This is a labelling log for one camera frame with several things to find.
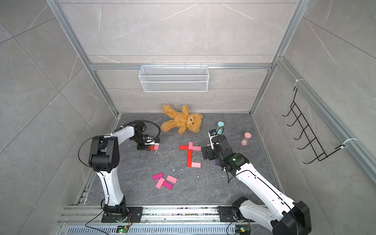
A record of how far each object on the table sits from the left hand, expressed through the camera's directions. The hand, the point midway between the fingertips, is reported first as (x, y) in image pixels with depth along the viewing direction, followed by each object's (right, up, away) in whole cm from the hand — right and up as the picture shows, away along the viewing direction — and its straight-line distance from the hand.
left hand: (149, 143), depth 101 cm
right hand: (+42, +1, -22) cm, 47 cm away
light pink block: (+29, -1, -1) cm, 29 cm away
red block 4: (+3, -3, -3) cm, 5 cm away
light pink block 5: (+11, -21, -17) cm, 29 cm away
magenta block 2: (+16, -22, -17) cm, 32 cm away
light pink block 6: (+18, -19, -16) cm, 31 cm away
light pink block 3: (+33, -13, -10) cm, 36 cm away
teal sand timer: (+52, +10, +8) cm, 54 cm away
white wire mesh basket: (+17, +45, -1) cm, 48 cm away
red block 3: (+28, -10, -7) cm, 31 cm away
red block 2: (+28, -7, -3) cm, 29 cm away
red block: (+24, -3, -2) cm, 25 cm away
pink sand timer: (+67, +6, -6) cm, 68 cm away
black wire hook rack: (+86, +3, -36) cm, 93 cm away
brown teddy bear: (+24, +16, +4) cm, 29 cm away
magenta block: (+9, -18, -15) cm, 25 cm away
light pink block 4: (+6, -2, -3) cm, 7 cm away
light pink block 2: (+33, -3, -3) cm, 33 cm away
